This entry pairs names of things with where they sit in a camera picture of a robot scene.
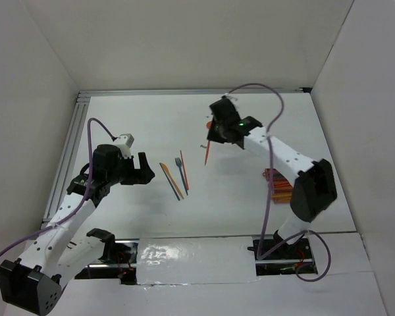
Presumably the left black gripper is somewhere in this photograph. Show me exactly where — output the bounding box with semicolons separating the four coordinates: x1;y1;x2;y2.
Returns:
107;152;155;186

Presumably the orange spoon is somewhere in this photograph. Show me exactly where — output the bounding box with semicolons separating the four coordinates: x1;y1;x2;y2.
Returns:
204;121;212;166

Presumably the yellow knife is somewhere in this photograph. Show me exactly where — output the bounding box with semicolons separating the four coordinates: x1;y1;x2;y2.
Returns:
164;164;184;199

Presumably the blue fork handle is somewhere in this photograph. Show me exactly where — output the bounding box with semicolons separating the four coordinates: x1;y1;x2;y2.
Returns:
174;157;188;195

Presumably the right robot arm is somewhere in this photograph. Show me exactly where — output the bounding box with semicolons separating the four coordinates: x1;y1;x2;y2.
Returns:
207;96;337;258

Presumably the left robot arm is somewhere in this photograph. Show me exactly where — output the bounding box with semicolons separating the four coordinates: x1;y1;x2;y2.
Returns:
0;144;155;315

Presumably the pink top container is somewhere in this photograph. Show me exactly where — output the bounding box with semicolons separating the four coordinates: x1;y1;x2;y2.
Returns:
262;169;283;180

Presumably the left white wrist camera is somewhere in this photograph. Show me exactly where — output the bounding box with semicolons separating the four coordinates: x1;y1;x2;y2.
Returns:
112;134;134;159

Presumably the aluminium frame rail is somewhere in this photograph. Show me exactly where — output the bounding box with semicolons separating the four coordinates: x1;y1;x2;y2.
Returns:
78;87;313;98

